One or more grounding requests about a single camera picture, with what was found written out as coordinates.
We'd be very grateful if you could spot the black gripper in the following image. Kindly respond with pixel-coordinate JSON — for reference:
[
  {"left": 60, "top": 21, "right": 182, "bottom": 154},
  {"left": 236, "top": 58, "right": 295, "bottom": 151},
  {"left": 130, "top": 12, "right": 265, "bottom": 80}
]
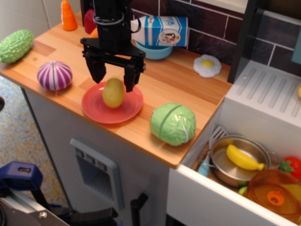
[{"left": 80, "top": 22, "right": 146, "bottom": 92}]

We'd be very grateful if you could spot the yellow toy potato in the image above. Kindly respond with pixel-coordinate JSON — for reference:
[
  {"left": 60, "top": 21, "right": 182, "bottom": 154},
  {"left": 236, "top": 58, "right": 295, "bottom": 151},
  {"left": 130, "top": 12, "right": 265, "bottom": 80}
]
[{"left": 103, "top": 78, "right": 125, "bottom": 108}]

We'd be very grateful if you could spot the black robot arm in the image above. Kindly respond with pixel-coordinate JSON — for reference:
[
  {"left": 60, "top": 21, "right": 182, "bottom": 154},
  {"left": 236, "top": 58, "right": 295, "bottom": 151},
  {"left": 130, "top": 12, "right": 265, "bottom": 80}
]
[{"left": 80, "top": 0, "right": 146, "bottom": 92}]

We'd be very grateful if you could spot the pink plastic plate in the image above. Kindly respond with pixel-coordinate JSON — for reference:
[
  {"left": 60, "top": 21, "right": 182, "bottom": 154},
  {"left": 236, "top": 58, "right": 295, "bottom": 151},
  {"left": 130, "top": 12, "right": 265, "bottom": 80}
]
[{"left": 82, "top": 82, "right": 143, "bottom": 124}]

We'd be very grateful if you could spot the blue plastic bowl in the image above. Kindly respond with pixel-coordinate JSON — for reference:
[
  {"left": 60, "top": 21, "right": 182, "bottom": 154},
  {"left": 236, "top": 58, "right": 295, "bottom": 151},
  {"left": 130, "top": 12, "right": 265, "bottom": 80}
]
[{"left": 136, "top": 41, "right": 173, "bottom": 60}]

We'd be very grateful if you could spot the lying orange toy carrot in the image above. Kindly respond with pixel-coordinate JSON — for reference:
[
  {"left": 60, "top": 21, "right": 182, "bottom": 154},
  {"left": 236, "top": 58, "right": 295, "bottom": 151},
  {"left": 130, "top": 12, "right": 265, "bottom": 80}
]
[{"left": 89, "top": 28, "right": 98, "bottom": 38}]

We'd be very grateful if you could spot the dark red toy vegetable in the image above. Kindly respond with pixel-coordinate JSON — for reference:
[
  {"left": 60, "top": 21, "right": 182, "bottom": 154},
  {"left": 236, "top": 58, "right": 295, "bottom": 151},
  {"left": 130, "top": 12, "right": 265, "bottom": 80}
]
[{"left": 84, "top": 9, "right": 96, "bottom": 34}]

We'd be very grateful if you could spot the toy milk carton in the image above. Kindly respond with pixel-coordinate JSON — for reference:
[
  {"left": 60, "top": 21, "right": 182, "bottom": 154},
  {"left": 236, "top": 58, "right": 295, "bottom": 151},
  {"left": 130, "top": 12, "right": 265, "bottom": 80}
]
[{"left": 131, "top": 16, "right": 188, "bottom": 47}]

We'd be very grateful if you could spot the purple striped toy onion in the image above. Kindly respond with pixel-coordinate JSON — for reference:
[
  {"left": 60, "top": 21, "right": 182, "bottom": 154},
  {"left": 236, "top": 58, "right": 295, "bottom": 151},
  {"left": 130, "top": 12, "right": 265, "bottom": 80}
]
[{"left": 37, "top": 61, "right": 73, "bottom": 91}]

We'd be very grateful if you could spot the tall orange toy carrot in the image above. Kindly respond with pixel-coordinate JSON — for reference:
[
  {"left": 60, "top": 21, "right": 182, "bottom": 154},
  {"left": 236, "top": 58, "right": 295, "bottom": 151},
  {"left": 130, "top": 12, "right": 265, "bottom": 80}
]
[{"left": 61, "top": 0, "right": 78, "bottom": 31}]

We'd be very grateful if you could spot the green toy cabbage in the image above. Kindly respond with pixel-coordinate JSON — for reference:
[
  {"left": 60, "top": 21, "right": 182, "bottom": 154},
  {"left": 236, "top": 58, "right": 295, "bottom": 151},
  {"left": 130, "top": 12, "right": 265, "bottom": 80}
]
[{"left": 149, "top": 103, "right": 196, "bottom": 146}]

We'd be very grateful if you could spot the toy fried egg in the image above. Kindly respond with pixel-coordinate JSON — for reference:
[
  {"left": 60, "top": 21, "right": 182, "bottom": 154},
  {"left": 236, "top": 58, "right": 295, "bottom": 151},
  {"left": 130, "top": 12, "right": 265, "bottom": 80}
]
[{"left": 193, "top": 55, "right": 222, "bottom": 78}]

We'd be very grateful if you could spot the grey toy ice dispenser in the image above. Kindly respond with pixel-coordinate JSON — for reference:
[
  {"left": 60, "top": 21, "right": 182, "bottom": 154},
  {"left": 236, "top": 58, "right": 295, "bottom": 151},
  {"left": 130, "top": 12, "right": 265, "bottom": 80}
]
[{"left": 70, "top": 138, "right": 124, "bottom": 210}]

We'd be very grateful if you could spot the green toy bitter gourd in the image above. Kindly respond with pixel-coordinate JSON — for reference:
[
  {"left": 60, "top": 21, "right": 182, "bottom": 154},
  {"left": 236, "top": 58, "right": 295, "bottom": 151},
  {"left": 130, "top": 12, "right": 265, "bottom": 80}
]
[{"left": 0, "top": 29, "right": 34, "bottom": 64}]

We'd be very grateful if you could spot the blue clamp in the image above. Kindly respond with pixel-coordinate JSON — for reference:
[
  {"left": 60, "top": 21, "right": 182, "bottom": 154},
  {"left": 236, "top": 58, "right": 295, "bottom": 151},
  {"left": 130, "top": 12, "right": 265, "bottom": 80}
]
[{"left": 0, "top": 161, "right": 43, "bottom": 191}]

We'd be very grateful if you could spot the yellow toy banana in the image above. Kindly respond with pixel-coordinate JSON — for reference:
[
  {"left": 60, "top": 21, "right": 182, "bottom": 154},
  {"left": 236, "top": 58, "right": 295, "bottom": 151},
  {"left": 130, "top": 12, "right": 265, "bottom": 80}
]
[{"left": 226, "top": 144, "right": 266, "bottom": 171}]

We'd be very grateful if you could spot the stainless steel pot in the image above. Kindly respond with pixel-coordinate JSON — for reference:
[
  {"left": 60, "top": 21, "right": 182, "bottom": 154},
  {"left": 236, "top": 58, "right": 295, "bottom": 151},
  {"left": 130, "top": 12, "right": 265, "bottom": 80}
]
[{"left": 198, "top": 135, "right": 280, "bottom": 187}]

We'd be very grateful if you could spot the white toy sink cabinet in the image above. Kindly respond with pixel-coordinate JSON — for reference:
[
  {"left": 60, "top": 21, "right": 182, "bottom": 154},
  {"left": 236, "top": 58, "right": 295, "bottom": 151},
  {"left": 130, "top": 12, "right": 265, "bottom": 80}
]
[{"left": 166, "top": 61, "right": 301, "bottom": 226}]

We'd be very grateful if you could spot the orange transparent pot lid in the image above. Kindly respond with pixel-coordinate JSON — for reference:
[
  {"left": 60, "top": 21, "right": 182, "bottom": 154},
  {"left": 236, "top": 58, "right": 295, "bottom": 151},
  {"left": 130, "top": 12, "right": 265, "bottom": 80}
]
[{"left": 243, "top": 169, "right": 301, "bottom": 225}]

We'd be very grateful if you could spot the red toy strawberry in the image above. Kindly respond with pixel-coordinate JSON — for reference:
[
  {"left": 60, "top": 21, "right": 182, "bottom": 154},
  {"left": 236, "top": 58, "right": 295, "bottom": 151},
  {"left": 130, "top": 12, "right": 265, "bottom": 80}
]
[{"left": 279, "top": 156, "right": 301, "bottom": 181}]

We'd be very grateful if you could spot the grey spatula blue handle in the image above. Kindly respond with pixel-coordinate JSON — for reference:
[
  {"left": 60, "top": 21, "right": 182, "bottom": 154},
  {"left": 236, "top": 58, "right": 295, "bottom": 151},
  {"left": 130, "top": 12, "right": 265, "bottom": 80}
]
[{"left": 198, "top": 126, "right": 228, "bottom": 177}]

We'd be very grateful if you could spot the black cabinet door handle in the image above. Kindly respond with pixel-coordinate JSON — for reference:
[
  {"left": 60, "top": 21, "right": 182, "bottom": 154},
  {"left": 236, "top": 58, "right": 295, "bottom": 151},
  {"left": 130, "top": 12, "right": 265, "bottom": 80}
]
[{"left": 130, "top": 193, "right": 148, "bottom": 226}]

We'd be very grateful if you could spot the metal bracket with screw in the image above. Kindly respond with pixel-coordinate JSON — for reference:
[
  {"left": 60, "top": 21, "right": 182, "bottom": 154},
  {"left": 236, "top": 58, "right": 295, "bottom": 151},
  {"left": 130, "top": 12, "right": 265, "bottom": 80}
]
[{"left": 0, "top": 190, "right": 67, "bottom": 226}]

